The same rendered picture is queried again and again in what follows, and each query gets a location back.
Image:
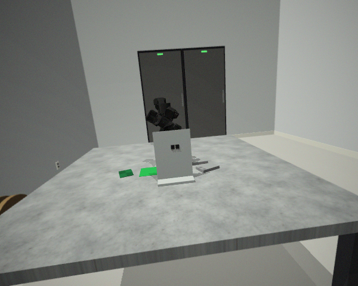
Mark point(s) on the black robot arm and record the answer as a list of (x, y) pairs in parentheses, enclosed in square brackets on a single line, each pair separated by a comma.
[(165, 109)]

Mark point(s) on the grey flat panel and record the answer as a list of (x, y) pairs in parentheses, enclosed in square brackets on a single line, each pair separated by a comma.
[(173, 157)]

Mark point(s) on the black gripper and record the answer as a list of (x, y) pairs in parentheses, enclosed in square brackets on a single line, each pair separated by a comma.
[(164, 122)]

